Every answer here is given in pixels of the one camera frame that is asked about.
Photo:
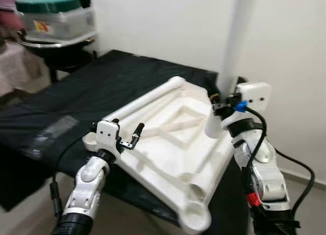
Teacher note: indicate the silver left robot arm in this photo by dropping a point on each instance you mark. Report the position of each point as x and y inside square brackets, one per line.
[86, 184]

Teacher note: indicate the white plastic table top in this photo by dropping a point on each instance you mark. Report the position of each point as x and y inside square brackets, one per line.
[168, 153]

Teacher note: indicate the black tablecloth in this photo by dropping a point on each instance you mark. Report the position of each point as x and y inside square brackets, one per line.
[102, 82]

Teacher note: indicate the black wok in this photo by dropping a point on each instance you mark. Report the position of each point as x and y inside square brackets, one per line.
[61, 54]

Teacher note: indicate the clear plastic storage box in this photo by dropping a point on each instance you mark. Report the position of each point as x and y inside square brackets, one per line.
[61, 25]

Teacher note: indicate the beige cloth covered bench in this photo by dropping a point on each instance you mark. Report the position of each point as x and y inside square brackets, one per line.
[18, 67]

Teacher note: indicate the green pot with lid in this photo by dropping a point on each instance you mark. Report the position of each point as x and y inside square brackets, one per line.
[48, 3]

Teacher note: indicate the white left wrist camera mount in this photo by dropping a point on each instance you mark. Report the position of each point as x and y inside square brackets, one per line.
[107, 135]

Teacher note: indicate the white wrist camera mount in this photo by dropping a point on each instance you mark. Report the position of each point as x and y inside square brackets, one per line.
[107, 135]
[253, 96]

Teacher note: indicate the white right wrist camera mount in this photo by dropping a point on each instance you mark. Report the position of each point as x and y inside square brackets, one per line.
[253, 96]

